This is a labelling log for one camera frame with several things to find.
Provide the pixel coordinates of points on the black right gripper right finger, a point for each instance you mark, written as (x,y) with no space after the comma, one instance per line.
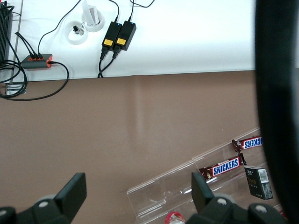
(203,196)

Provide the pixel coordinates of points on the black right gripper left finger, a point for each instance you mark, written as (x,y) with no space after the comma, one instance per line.
(65,198)

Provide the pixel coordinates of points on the Snickers bar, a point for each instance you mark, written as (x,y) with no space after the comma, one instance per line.
(224,166)
(250,142)

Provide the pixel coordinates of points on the clear acrylic stepped stand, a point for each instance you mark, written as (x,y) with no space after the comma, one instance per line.
(161,186)

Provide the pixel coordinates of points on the small black box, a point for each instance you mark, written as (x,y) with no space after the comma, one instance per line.
(258,184)

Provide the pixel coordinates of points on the grey orange USB hub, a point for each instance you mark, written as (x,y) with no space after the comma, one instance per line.
(35,63)

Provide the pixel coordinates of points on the small black clip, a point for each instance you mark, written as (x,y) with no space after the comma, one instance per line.
(76,29)

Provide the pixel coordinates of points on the black power adapter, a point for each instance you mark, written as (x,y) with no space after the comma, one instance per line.
(111,35)
(126,35)

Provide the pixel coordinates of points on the black ribbed device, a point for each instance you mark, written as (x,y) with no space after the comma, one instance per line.
(4,30)

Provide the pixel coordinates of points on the white upright plastic piece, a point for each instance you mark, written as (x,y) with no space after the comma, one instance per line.
(90,14)

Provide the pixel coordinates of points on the small metal bracket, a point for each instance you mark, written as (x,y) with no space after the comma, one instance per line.
(14,88)

